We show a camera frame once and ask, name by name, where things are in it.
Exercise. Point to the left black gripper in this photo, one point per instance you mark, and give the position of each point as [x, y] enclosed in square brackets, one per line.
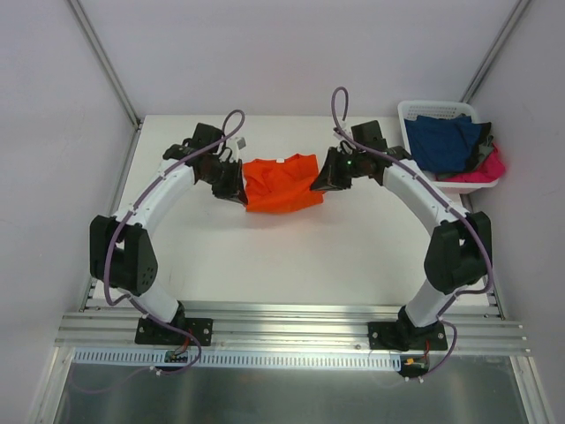
[228, 179]

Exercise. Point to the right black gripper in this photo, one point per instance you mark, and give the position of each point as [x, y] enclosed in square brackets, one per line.
[337, 170]

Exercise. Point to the orange t shirt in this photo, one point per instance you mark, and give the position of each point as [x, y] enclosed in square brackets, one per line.
[281, 186]

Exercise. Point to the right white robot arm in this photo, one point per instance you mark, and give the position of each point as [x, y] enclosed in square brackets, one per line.
[459, 253]

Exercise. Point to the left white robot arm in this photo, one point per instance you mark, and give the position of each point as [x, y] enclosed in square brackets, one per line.
[121, 252]

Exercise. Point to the white plastic laundry basket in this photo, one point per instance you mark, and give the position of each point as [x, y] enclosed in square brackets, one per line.
[443, 110]

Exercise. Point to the blue t shirt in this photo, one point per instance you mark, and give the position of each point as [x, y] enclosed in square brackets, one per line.
[436, 144]

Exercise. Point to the dark grey t shirt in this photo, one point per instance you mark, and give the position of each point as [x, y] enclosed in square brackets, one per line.
[479, 139]

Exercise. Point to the pink t shirt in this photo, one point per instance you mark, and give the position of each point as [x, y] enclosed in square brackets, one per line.
[488, 171]

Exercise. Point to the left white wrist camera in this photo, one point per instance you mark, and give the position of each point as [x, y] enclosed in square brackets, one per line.
[235, 146]

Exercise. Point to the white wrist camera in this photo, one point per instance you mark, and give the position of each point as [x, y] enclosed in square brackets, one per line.
[235, 146]
[342, 134]

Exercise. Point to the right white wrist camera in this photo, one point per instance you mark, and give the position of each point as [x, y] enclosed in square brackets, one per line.
[342, 134]

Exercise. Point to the aluminium mounting rail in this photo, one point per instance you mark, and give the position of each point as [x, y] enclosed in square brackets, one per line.
[294, 328]

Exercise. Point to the white slotted cable duct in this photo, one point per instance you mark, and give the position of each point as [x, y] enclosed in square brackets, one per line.
[275, 360]

